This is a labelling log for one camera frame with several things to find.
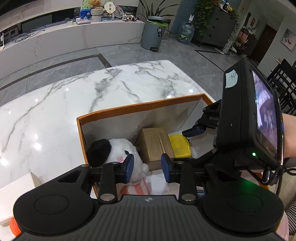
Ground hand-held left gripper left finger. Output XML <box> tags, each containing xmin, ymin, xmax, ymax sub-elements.
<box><xmin>58</xmin><ymin>154</ymin><xmax>135</xmax><ymax>202</ymax></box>

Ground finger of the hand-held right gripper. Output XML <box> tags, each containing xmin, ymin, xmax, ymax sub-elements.
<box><xmin>192</xmin><ymin>148</ymin><xmax>233</xmax><ymax>168</ymax></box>
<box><xmin>182</xmin><ymin>101</ymin><xmax>221</xmax><ymax>138</ymax></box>

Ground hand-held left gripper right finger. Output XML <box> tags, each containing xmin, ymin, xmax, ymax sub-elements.
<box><xmin>161</xmin><ymin>153</ymin><xmax>236</xmax><ymax>202</ymax></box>

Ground yellow block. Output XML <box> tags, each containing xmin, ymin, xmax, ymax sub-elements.
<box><xmin>168</xmin><ymin>134</ymin><xmax>193</xmax><ymax>159</ymax></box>

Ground white plush dog striped cup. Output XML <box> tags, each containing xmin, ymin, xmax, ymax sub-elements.
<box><xmin>87</xmin><ymin>138</ymin><xmax>151</xmax><ymax>195</ymax></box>

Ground small brown cardboard box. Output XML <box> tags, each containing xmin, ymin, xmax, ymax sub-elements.
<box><xmin>136</xmin><ymin>126</ymin><xmax>175</xmax><ymax>171</ymax></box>

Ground orange box with white inside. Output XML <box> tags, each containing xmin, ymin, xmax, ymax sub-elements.
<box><xmin>76</xmin><ymin>93</ymin><xmax>271</xmax><ymax>200</ymax></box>

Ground person's right forearm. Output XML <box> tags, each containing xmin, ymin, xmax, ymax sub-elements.
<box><xmin>281</xmin><ymin>113</ymin><xmax>296</xmax><ymax>161</ymax></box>

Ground black slatted chair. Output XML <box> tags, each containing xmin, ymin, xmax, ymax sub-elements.
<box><xmin>265</xmin><ymin>59</ymin><xmax>296</xmax><ymax>114</ymax></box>

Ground dark wooden door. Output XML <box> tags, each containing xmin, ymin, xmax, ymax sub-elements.
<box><xmin>251</xmin><ymin>24</ymin><xmax>278</xmax><ymax>63</ymax></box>

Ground grey drawer cabinet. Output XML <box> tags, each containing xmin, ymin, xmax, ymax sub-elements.
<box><xmin>193</xmin><ymin>5</ymin><xmax>238</xmax><ymax>48</ymax></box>

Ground blue water jug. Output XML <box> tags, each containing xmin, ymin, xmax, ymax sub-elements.
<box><xmin>177</xmin><ymin>14</ymin><xmax>195</xmax><ymax>45</ymax></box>

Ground houndstooth fabric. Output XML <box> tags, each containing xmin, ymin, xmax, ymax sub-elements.
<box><xmin>284</xmin><ymin>200</ymin><xmax>296</xmax><ymax>224</ymax></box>

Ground pink garment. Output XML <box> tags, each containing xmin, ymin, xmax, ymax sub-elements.
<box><xmin>276</xmin><ymin>219</ymin><xmax>290</xmax><ymax>241</ymax></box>

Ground grey pedal trash bin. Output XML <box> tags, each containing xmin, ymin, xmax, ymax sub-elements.
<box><xmin>140</xmin><ymin>16</ymin><xmax>171</xmax><ymax>52</ymax></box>

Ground white rectangular box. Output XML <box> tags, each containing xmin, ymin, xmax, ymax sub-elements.
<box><xmin>0</xmin><ymin>172</ymin><xmax>43</xmax><ymax>227</ymax></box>

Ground trailing green plant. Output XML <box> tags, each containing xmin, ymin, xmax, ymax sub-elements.
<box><xmin>196</xmin><ymin>0</ymin><xmax>240</xmax><ymax>36</ymax></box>

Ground orange knitted item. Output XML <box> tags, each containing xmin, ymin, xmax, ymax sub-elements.
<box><xmin>10</xmin><ymin>218</ymin><xmax>23</xmax><ymax>237</ymax></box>

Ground long-leaf potted plant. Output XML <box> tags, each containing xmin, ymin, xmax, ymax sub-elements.
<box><xmin>138</xmin><ymin>0</ymin><xmax>176</xmax><ymax>24</ymax></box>

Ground black and white toy figure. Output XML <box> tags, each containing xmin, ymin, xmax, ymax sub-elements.
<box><xmin>122</xmin><ymin>13</ymin><xmax>139</xmax><ymax>22</ymax></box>

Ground white marble media console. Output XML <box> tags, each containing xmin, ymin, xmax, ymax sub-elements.
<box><xmin>0</xmin><ymin>8</ymin><xmax>147</xmax><ymax>61</ymax></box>

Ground white round hand fan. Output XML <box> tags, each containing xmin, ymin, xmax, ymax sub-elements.
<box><xmin>103</xmin><ymin>1</ymin><xmax>116</xmax><ymax>18</ymax></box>

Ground grey stone plant pot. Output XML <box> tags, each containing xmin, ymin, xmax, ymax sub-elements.
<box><xmin>90</xmin><ymin>8</ymin><xmax>103</xmax><ymax>22</ymax></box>

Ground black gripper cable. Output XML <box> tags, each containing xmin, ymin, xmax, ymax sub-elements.
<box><xmin>262</xmin><ymin>166</ymin><xmax>292</xmax><ymax>194</ymax></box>

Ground framed wall picture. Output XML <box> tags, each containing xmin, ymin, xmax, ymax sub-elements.
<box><xmin>281</xmin><ymin>28</ymin><xmax>296</xmax><ymax>52</ymax></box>

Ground black cables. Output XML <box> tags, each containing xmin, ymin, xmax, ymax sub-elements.
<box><xmin>9</xmin><ymin>28</ymin><xmax>47</xmax><ymax>43</ymax></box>

